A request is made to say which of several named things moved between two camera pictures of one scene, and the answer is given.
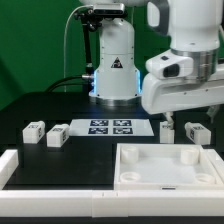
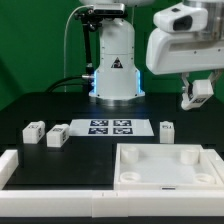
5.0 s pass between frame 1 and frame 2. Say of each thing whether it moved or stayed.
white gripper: moved
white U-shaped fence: stayed
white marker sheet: stayed
